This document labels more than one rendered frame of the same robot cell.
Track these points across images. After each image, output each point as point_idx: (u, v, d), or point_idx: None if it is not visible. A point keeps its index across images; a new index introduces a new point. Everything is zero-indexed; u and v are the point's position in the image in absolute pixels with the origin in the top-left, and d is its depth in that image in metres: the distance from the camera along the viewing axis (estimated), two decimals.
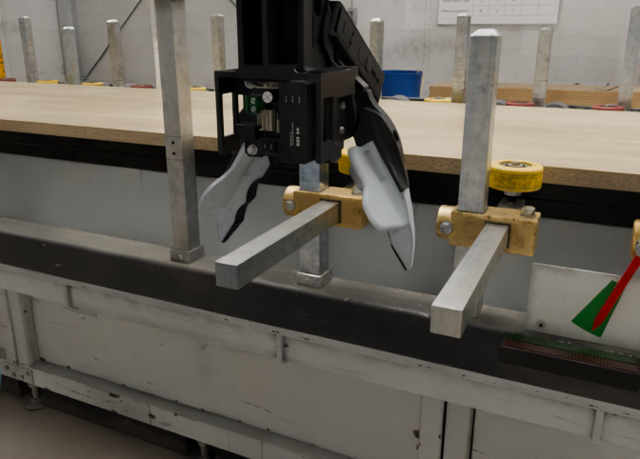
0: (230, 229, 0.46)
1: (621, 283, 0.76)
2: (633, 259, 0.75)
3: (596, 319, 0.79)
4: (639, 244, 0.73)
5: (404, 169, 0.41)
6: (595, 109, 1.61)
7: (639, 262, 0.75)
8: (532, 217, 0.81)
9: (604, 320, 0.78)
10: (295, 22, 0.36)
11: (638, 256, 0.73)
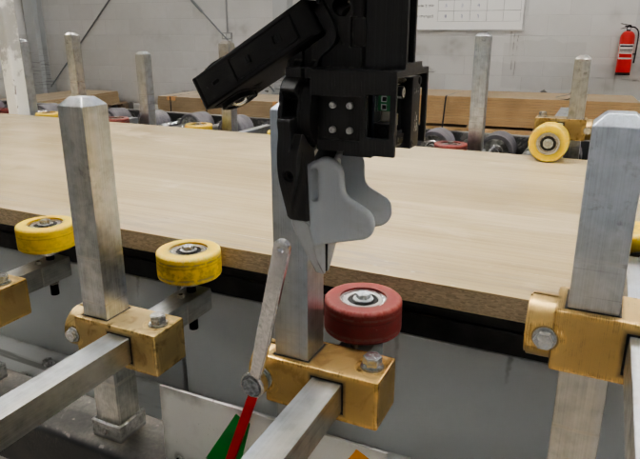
0: (325, 253, 0.45)
1: (242, 419, 0.60)
2: (249, 392, 0.59)
3: None
4: (243, 377, 0.57)
5: None
6: (435, 146, 1.45)
7: (254, 397, 0.58)
8: (158, 328, 0.65)
9: None
10: None
11: (245, 392, 0.57)
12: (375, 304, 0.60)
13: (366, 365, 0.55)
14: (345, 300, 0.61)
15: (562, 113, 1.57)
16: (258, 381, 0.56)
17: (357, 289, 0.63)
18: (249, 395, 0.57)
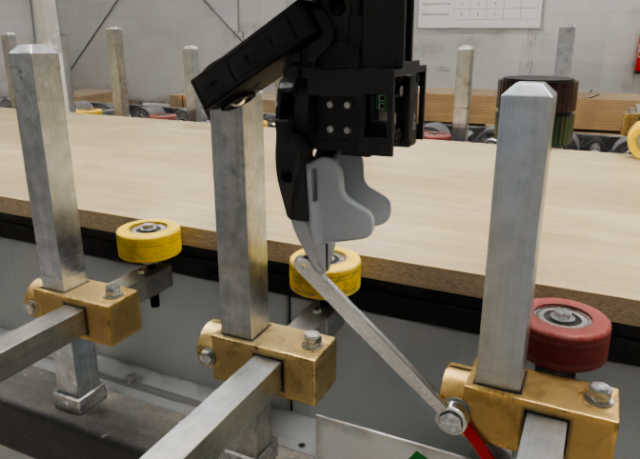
0: (326, 253, 0.45)
1: None
2: (465, 435, 0.49)
3: None
4: (438, 423, 0.49)
5: None
6: None
7: (472, 433, 0.49)
8: (315, 349, 0.56)
9: None
10: None
11: (455, 434, 0.48)
12: (582, 324, 0.52)
13: (594, 398, 0.46)
14: (542, 319, 0.53)
15: None
16: (449, 409, 0.48)
17: (548, 305, 0.55)
18: (460, 433, 0.48)
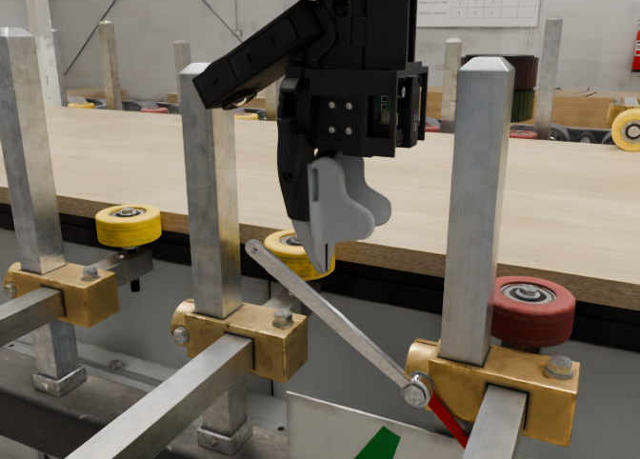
0: (325, 253, 0.45)
1: (461, 440, 0.50)
2: (431, 409, 0.50)
3: None
4: (403, 397, 0.49)
5: None
6: None
7: (438, 406, 0.50)
8: (285, 328, 0.57)
9: None
10: None
11: (420, 407, 0.49)
12: (546, 300, 0.52)
13: (554, 370, 0.47)
14: (508, 295, 0.53)
15: (630, 102, 1.50)
16: (410, 383, 0.49)
17: (514, 283, 0.56)
18: (424, 406, 0.49)
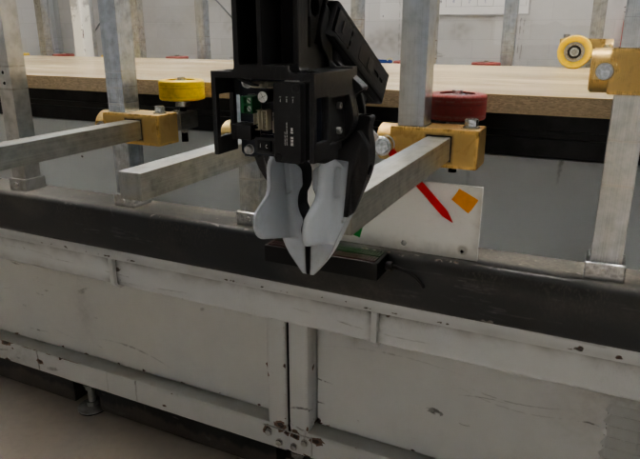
0: (306, 254, 0.44)
1: None
2: None
3: (441, 213, 0.78)
4: (374, 149, 0.78)
5: (359, 198, 0.42)
6: (472, 64, 1.66)
7: None
8: None
9: (444, 208, 0.77)
10: (290, 22, 0.36)
11: (385, 154, 0.78)
12: (468, 95, 0.81)
13: (468, 124, 0.75)
14: (444, 94, 0.82)
15: None
16: (379, 138, 0.77)
17: (450, 92, 0.84)
18: (388, 152, 0.77)
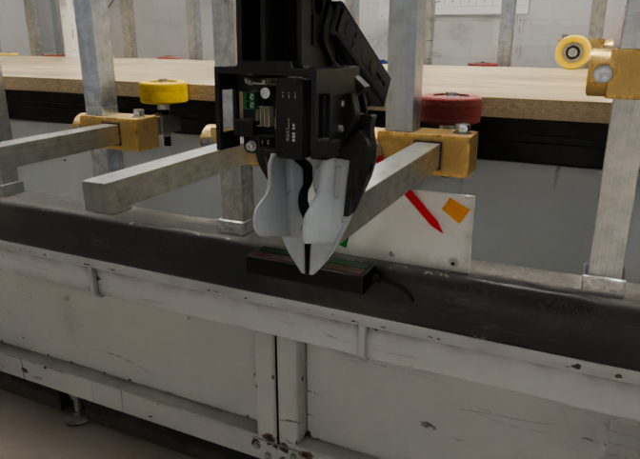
0: (305, 254, 0.44)
1: None
2: None
3: (430, 224, 0.74)
4: None
5: (359, 198, 0.42)
6: (469, 65, 1.62)
7: None
8: None
9: (433, 217, 0.73)
10: (294, 20, 0.36)
11: None
12: (462, 98, 0.78)
13: (458, 129, 0.71)
14: (437, 97, 0.79)
15: None
16: None
17: (444, 94, 0.81)
18: None
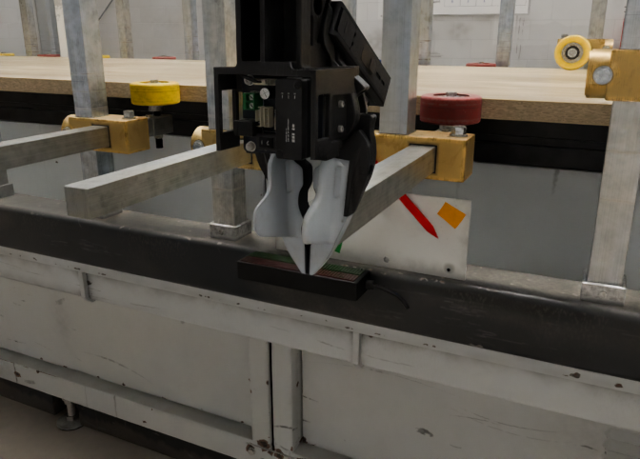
0: (306, 254, 0.44)
1: None
2: None
3: (426, 229, 0.72)
4: None
5: (359, 198, 0.42)
6: (467, 65, 1.60)
7: None
8: None
9: (429, 222, 0.71)
10: (294, 20, 0.36)
11: None
12: (462, 98, 0.78)
13: (454, 132, 0.69)
14: (437, 97, 0.79)
15: None
16: None
17: (444, 94, 0.81)
18: None
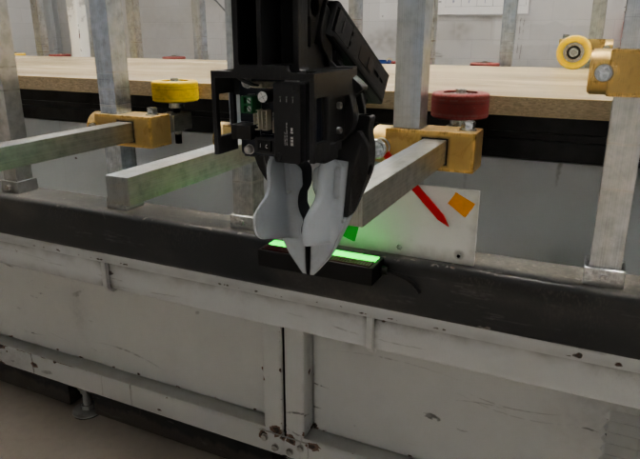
0: (306, 254, 0.44)
1: None
2: None
3: (437, 217, 0.76)
4: None
5: (359, 198, 0.42)
6: (471, 65, 1.64)
7: None
8: None
9: (440, 211, 0.76)
10: (290, 22, 0.36)
11: (380, 157, 0.76)
12: (470, 94, 0.83)
13: (464, 127, 0.74)
14: (448, 93, 0.84)
15: None
16: (373, 140, 0.76)
17: (454, 91, 0.86)
18: (383, 155, 0.76)
